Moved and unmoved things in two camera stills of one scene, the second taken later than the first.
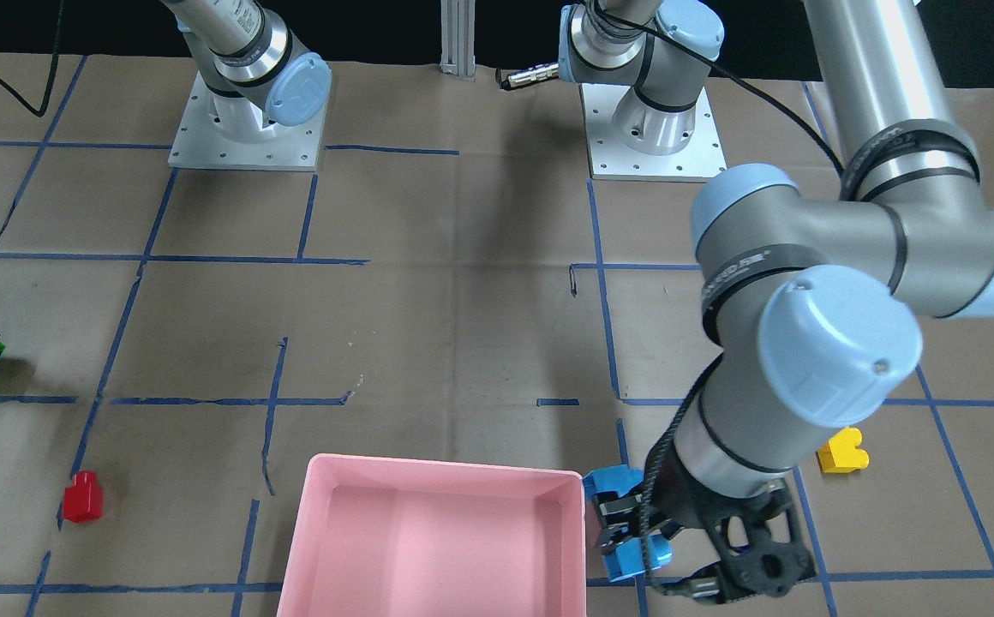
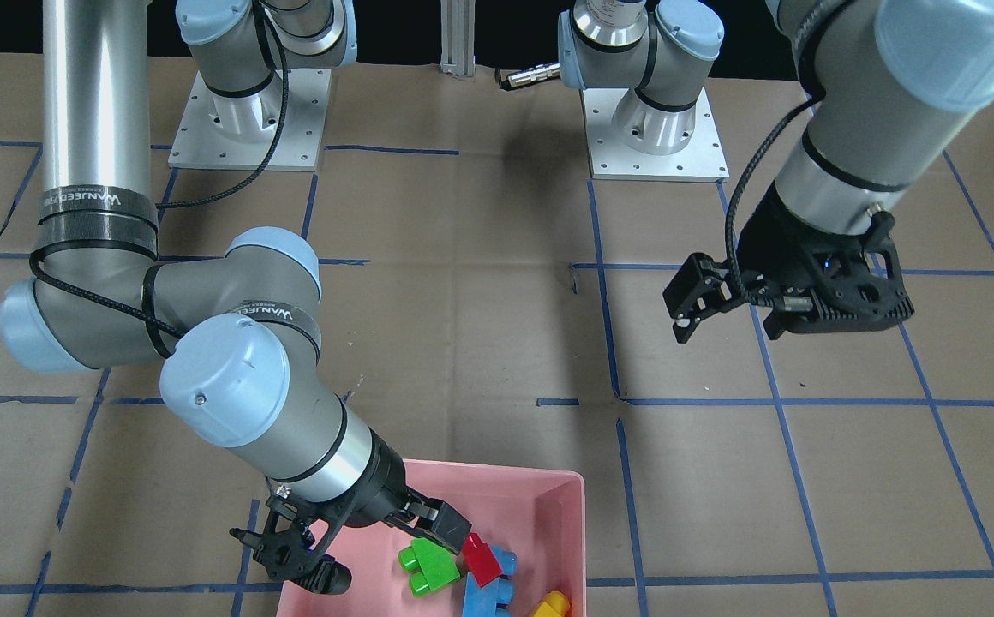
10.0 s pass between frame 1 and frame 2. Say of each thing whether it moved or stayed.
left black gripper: moved
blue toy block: moved
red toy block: moved
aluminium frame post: stayed
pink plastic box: stayed
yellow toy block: moved
